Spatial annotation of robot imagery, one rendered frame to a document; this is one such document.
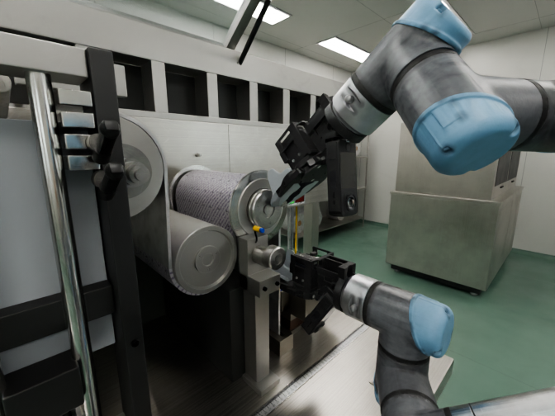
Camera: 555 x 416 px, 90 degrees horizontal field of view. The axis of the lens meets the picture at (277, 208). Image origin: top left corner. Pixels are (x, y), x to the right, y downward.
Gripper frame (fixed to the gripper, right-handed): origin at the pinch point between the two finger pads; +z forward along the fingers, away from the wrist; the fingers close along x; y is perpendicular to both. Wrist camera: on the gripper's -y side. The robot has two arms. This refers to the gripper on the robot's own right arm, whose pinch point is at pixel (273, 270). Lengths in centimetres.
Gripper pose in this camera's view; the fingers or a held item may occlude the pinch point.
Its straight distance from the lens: 65.4
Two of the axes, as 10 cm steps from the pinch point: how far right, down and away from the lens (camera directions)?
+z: -6.9, -1.5, 7.1
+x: -7.2, 1.4, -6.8
